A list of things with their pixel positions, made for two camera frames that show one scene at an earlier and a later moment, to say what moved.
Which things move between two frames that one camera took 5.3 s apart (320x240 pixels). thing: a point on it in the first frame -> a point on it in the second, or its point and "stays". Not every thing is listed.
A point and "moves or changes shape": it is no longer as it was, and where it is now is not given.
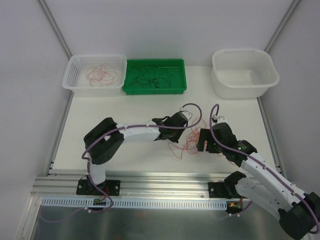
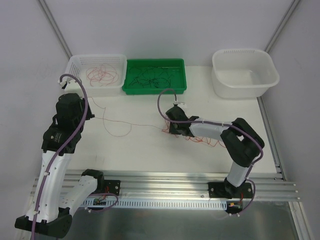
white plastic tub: x=243 y=73 stays
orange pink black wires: x=190 y=146 moves or changes shape
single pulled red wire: x=102 y=76 stays
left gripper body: x=171 y=131 -> x=88 y=111
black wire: x=155 y=75 stays
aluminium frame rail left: x=57 y=29 stays
